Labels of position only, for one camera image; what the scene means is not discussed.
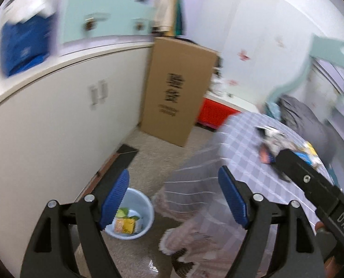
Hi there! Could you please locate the yellow snack bag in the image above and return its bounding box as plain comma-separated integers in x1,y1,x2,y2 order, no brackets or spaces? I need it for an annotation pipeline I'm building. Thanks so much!
114,218,137,235

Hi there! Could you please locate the light blue plastic trash bin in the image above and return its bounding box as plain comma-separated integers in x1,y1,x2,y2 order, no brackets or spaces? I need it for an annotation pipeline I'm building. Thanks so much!
105,188,154,240

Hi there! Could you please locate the grey folded duvet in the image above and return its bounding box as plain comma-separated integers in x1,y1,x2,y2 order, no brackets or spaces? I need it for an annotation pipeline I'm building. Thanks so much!
278,95,337,167

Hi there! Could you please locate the long white low cabinet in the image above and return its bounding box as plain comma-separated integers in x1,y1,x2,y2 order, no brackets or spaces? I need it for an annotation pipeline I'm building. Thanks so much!
0,43,151,277

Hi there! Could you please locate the red storage box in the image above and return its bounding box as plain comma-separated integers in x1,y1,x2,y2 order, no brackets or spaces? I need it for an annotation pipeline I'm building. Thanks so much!
197,98,240,129

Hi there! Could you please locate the tall brown cardboard box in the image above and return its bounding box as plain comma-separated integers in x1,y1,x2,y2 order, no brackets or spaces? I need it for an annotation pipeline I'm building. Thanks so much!
140,37,218,147

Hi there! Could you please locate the blue paper gift bag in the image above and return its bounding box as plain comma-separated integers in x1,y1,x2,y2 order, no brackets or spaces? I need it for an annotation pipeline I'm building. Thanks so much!
0,15,54,77

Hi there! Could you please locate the mint drawer shelf unit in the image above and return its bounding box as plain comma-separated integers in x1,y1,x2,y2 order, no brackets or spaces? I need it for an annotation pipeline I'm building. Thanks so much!
58,0,154,44

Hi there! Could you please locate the hanging jackets row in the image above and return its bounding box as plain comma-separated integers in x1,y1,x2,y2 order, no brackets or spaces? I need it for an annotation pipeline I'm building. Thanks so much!
152,0,184,37

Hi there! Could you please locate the teal bunk bed frame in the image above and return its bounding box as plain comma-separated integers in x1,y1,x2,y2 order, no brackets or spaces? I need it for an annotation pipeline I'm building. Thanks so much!
265,35,344,120

